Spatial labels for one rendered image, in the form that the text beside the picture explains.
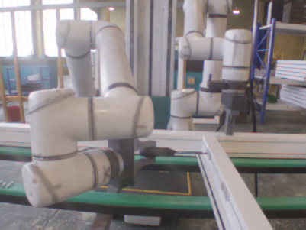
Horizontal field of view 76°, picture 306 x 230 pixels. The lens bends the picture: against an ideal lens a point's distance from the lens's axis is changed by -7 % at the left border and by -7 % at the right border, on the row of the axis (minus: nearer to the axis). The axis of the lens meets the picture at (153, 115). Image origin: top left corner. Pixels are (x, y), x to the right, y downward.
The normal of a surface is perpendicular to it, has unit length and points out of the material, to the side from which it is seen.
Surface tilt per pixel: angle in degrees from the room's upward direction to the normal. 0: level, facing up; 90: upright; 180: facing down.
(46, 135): 79
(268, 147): 90
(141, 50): 90
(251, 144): 90
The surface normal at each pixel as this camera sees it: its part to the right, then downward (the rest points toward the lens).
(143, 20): -0.11, 0.25
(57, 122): 0.25, 0.08
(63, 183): 0.75, 0.00
